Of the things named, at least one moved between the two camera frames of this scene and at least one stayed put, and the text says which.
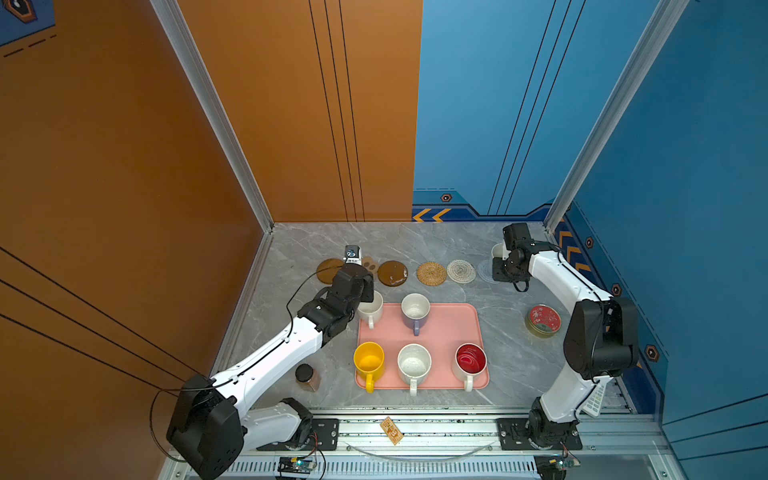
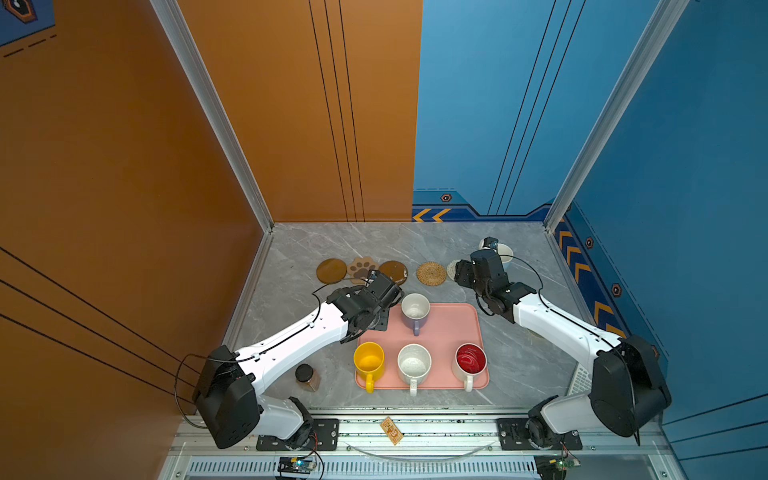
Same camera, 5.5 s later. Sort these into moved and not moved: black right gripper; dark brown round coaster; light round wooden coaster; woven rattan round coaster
Moved: black right gripper
Not moved: woven rattan round coaster; light round wooden coaster; dark brown round coaster
